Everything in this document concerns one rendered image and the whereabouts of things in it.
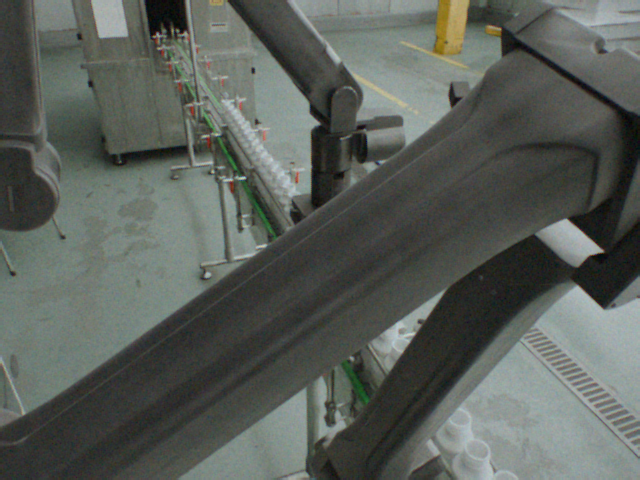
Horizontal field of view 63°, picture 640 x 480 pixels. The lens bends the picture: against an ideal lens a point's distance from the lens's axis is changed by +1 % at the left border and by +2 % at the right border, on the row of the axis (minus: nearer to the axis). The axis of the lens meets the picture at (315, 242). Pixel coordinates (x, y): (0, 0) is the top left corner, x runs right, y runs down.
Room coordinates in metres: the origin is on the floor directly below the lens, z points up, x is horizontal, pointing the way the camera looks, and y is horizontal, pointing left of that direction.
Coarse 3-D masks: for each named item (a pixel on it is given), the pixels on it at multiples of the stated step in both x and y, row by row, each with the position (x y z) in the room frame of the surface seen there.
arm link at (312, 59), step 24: (240, 0) 0.60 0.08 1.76; (264, 0) 0.60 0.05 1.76; (288, 0) 0.62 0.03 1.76; (264, 24) 0.60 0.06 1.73; (288, 24) 0.61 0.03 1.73; (288, 48) 0.61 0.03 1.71; (312, 48) 0.62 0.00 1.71; (288, 72) 0.62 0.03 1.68; (312, 72) 0.62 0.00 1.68; (336, 72) 0.63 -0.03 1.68; (312, 96) 0.62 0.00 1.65; (360, 96) 0.64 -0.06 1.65
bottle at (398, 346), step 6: (396, 342) 0.72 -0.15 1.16; (402, 342) 0.72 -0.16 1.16; (408, 342) 0.72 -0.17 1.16; (396, 348) 0.72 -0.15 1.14; (402, 348) 0.72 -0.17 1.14; (390, 354) 0.71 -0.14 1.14; (396, 354) 0.69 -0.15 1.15; (384, 360) 0.71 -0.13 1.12; (390, 360) 0.70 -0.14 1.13; (396, 360) 0.69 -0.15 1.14; (384, 366) 0.70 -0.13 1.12; (390, 366) 0.69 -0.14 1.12
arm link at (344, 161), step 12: (312, 132) 0.66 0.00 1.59; (324, 132) 0.65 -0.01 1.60; (336, 132) 0.64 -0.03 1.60; (348, 132) 0.65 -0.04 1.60; (360, 132) 0.66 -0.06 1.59; (312, 144) 0.65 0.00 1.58; (324, 144) 0.63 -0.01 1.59; (336, 144) 0.63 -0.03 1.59; (348, 144) 0.64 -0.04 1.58; (360, 144) 0.66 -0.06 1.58; (312, 156) 0.65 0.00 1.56; (324, 156) 0.63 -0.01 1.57; (336, 156) 0.63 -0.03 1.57; (348, 156) 0.64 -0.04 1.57; (360, 156) 0.66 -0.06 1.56; (324, 168) 0.63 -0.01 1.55; (336, 168) 0.63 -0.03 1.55; (348, 168) 0.64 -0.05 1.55
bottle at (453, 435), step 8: (456, 416) 0.56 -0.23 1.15; (464, 416) 0.56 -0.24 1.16; (448, 424) 0.54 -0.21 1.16; (456, 424) 0.53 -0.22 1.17; (464, 424) 0.55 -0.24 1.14; (440, 432) 0.55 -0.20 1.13; (448, 432) 0.54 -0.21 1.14; (456, 432) 0.53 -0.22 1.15; (464, 432) 0.53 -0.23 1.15; (440, 440) 0.54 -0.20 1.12; (448, 440) 0.53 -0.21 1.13; (456, 440) 0.53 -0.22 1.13; (464, 440) 0.53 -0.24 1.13; (440, 448) 0.53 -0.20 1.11; (448, 448) 0.52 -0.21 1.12; (456, 448) 0.52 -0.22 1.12; (448, 456) 0.52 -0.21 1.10; (448, 464) 0.52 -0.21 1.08
